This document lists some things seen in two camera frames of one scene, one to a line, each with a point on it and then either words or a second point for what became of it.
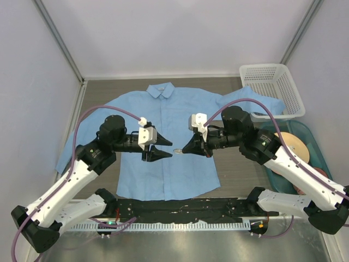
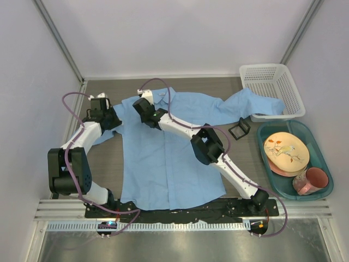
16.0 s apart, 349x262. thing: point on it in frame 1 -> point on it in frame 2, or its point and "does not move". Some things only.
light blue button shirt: x=182 y=175 does not move
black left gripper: x=154 y=154 -> x=116 y=121
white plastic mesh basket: x=272 y=80 does not move
